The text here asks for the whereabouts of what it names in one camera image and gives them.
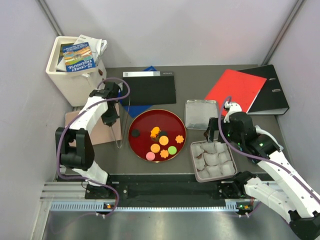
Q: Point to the red folder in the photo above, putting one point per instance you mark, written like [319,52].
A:
[242,87]

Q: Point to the black sandwich cookie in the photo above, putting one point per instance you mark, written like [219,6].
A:
[135,133]
[163,133]

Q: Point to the cookie tin with paper cups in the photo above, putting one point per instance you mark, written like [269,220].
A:
[212,161]

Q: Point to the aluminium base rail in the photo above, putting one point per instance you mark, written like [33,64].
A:
[70,196]

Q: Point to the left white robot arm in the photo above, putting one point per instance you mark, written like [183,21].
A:
[74,148]

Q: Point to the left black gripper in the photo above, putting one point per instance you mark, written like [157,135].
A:
[111,120]

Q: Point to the orange leaf cookie large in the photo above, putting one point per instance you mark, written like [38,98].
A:
[155,132]

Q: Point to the black ring binder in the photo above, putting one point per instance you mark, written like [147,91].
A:
[271,99]

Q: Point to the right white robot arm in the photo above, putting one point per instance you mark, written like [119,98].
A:
[298,203]

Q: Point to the orange flower cookie right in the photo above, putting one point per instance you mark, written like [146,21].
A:
[179,139]

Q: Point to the silver tin lid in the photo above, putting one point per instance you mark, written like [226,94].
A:
[197,113]

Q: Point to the blue illustrated booklet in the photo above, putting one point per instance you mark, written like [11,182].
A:
[78,57]

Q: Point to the pink notebook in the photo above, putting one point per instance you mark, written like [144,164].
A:
[101,133]

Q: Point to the orange flower cookie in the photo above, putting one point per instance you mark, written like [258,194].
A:
[179,139]
[164,154]

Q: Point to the orange flower cookie lower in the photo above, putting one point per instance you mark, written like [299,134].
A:
[164,154]

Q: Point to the white paper stack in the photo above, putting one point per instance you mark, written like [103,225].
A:
[98,46]

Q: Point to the black folder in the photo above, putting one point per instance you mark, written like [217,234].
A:
[149,88]

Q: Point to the green sandwich cookie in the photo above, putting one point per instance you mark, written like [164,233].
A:
[172,150]

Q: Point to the pink sandwich cookie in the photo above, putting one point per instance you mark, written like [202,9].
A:
[150,156]

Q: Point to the orange round dotted cookie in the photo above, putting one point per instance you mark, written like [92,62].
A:
[155,148]

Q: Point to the red round lacquer tray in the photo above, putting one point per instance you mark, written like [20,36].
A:
[145,122]

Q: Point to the white storage bin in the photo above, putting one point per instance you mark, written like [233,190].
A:
[75,87]

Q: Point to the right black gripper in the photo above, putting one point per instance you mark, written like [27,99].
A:
[213,125]

